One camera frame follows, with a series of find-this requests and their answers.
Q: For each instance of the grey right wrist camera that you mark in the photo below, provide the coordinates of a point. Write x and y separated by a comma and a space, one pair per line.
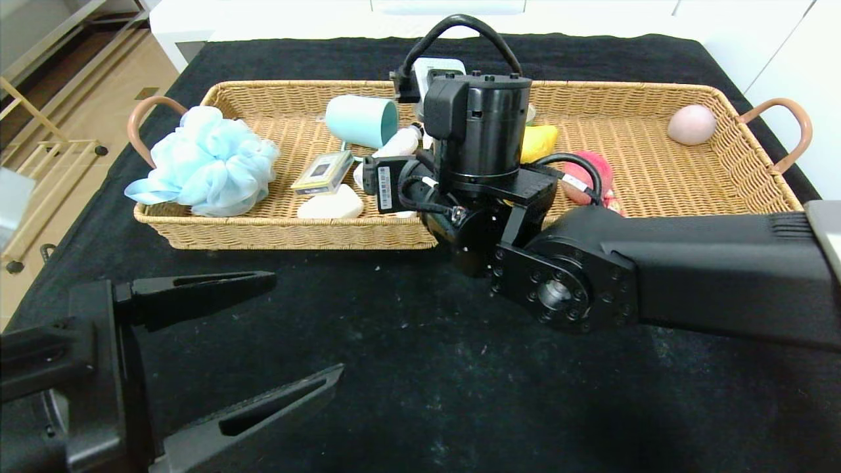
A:
440, 66

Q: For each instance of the pale pink egg-shaped ball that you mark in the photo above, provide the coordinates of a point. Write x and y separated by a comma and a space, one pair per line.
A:
691, 125

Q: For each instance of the light blue bath loofah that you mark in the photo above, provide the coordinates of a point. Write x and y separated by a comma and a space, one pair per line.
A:
210, 164

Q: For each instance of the red peach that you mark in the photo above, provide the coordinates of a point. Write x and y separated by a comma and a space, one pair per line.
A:
594, 164

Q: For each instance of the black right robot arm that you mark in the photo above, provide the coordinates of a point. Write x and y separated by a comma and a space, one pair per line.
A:
690, 269

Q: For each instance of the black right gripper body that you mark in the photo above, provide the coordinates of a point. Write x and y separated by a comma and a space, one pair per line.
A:
383, 185

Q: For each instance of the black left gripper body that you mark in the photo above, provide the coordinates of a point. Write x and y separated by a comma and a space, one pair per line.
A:
98, 368

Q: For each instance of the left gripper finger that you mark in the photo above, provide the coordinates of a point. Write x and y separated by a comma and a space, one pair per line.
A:
256, 424
197, 297

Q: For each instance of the white soap bar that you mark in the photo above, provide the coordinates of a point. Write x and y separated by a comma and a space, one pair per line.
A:
328, 205

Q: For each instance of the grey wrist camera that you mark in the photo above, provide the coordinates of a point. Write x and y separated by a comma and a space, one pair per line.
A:
13, 203
440, 66

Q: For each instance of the yellow pear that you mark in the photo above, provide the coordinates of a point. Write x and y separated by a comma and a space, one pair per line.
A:
542, 141

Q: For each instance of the white side table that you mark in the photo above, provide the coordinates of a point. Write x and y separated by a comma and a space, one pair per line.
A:
184, 26

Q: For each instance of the white plastic bottle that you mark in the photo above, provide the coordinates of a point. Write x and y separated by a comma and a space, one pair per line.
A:
397, 143

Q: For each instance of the teal plastic cup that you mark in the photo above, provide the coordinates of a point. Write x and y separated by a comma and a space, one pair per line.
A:
358, 121

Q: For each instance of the red Hi-Chew candy pack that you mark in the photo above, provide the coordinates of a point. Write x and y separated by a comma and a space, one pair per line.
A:
614, 207

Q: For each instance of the cream yellow soap box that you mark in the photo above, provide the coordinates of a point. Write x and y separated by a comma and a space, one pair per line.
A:
322, 172

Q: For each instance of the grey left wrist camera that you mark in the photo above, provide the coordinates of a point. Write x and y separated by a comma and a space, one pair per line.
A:
13, 203

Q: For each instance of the grey metal shelf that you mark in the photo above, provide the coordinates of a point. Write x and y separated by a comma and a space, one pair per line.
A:
66, 33

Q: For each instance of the wooden slatted rack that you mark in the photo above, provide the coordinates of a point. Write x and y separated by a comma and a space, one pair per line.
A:
39, 131

